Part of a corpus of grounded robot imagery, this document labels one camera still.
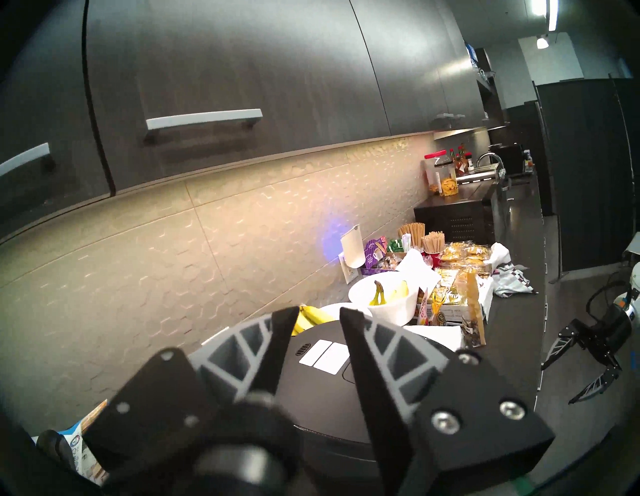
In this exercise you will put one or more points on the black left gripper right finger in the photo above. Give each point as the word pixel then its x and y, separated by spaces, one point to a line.
pixel 465 410

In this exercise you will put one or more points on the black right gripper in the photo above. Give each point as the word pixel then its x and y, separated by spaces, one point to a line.
pixel 607 335

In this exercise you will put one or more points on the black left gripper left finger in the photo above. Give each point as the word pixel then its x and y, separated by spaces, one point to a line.
pixel 160 400

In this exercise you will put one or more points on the black electric water dispenser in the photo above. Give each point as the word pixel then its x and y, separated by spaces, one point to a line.
pixel 325 395

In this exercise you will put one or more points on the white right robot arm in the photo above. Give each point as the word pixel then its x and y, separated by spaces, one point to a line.
pixel 636 280

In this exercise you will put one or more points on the red cup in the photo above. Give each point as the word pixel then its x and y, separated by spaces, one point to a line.
pixel 434 259

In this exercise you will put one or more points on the white napkin stack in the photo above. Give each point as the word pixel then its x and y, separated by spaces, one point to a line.
pixel 435 336

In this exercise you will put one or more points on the blue printer paper ream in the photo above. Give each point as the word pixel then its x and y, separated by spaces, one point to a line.
pixel 75 440

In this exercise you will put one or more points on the black gold coffee packet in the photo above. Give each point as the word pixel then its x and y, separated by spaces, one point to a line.
pixel 439 317

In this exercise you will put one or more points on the brown paper bag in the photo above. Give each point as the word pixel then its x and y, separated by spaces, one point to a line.
pixel 474 310

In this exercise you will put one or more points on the pink snack packet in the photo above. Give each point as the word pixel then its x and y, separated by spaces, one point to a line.
pixel 425 312

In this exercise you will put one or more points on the white patterned cloth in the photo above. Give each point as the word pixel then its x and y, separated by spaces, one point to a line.
pixel 510 282

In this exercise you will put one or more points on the wide white bowl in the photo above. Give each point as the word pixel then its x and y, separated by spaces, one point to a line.
pixel 395 310

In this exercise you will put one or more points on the single banana dark stem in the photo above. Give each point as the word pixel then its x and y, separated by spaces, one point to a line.
pixel 380 295

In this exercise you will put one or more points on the white paper towel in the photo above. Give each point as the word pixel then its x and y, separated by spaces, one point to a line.
pixel 415 270

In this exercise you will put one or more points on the yellow snack packet pile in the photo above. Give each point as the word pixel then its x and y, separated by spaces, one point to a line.
pixel 465 255

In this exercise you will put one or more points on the short wooden stirrer bundle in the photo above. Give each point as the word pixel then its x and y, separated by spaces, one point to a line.
pixel 434 242

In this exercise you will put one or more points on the yellow banana bunch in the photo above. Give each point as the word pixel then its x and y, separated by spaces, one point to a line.
pixel 312 316

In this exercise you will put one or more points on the green tea packets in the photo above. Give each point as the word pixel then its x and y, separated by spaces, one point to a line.
pixel 396 245

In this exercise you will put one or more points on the purple coffee bag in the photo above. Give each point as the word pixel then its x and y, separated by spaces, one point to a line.
pixel 372 252

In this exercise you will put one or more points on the tall wooden stirrer bundle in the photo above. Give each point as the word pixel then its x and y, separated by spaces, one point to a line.
pixel 412 232

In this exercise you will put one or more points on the black room divider panel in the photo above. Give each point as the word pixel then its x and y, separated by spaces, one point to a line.
pixel 585 175

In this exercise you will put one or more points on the black countertop appliance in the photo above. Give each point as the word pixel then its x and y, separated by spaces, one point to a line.
pixel 510 157

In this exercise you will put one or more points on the clear jar red lid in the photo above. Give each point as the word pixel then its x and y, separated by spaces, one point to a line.
pixel 442 180

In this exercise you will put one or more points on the red capped sauce bottle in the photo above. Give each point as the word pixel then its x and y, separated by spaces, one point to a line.
pixel 468 161
pixel 457 164

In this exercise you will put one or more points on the white ceiling light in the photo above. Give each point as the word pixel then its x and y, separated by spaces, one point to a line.
pixel 552 12
pixel 542 42

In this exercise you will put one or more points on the dark wood upper cabinet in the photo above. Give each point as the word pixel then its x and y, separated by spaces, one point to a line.
pixel 250 75

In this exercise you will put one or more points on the white plug-in wall device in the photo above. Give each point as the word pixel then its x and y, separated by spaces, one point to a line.
pixel 352 245

